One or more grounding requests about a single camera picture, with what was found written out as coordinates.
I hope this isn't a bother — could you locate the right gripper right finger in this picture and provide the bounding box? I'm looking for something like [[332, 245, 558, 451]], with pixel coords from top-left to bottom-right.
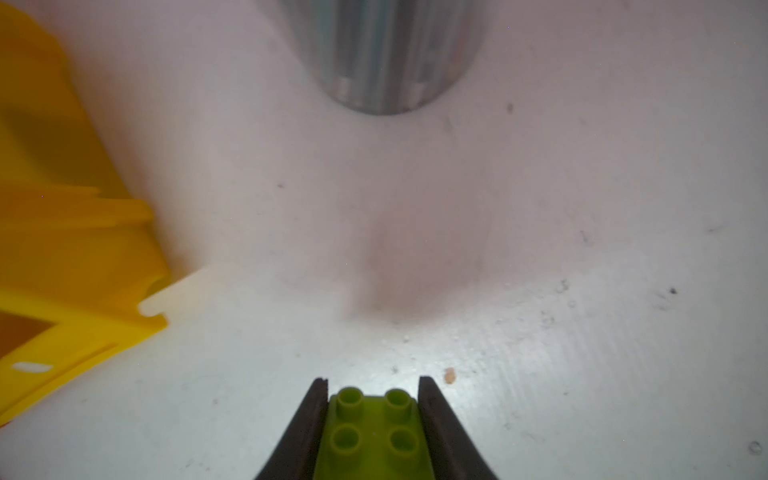
[[417, 376, 498, 480]]

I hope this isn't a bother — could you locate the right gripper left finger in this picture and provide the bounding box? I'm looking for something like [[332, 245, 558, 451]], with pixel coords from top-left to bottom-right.
[[255, 378, 329, 480]]

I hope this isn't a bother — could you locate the small green lego brick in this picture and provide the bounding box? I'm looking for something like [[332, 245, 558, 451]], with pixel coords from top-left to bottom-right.
[[313, 387, 435, 480]]

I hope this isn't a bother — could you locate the right yellow bin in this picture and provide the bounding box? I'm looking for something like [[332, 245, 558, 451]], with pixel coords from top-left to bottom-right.
[[1, 4, 170, 423]]

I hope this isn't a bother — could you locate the pencil cup holder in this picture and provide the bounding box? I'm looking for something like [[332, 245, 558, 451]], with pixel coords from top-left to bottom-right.
[[276, 0, 490, 116]]

